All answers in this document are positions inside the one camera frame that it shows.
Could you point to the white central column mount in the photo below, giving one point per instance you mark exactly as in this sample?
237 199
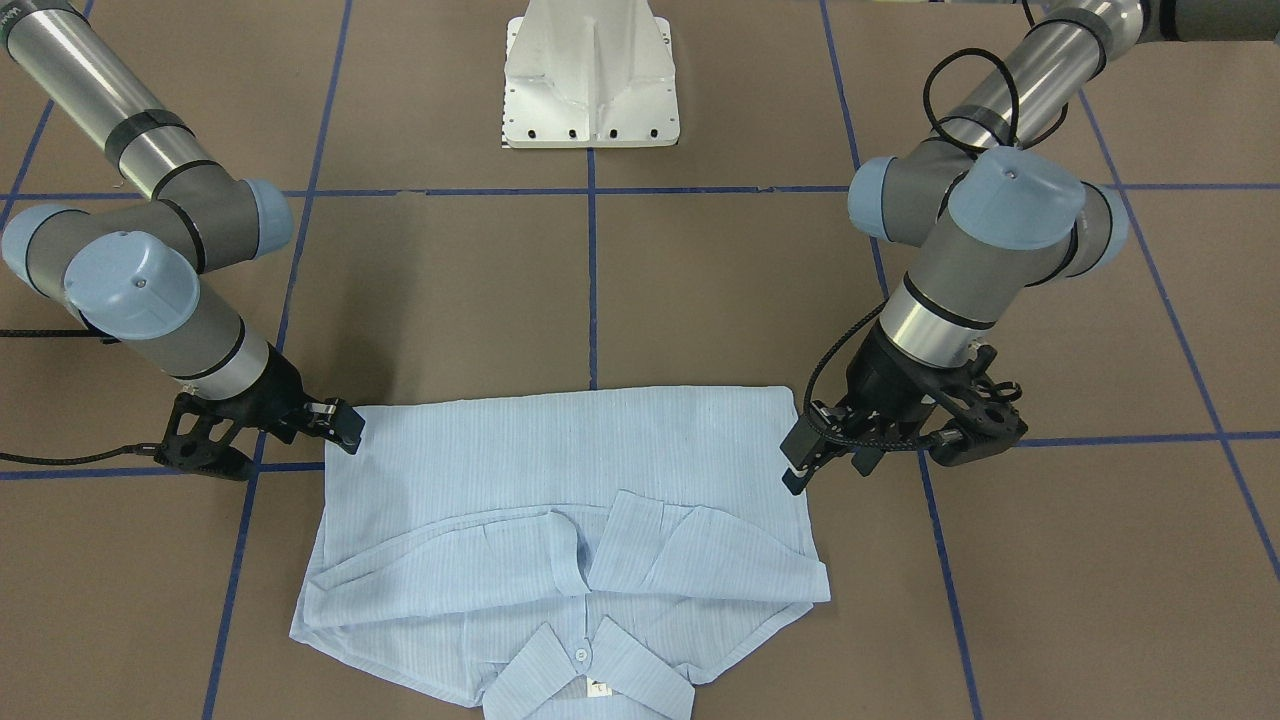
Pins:
589 75

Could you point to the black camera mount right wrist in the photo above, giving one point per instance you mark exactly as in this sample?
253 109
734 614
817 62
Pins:
199 440

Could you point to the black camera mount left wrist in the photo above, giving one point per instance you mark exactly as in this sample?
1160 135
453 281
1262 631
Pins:
984 421

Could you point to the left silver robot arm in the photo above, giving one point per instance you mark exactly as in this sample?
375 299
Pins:
989 217

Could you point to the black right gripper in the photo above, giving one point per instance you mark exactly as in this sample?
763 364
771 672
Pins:
272 389

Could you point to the light blue button-up shirt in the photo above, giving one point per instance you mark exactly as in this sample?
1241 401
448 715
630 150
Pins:
586 555

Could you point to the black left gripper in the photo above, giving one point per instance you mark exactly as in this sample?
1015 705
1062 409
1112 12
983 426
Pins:
884 384

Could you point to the black camera mount wrist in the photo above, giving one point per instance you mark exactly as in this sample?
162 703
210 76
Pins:
199 440
984 421

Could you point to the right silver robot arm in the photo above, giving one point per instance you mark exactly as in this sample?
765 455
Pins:
138 274

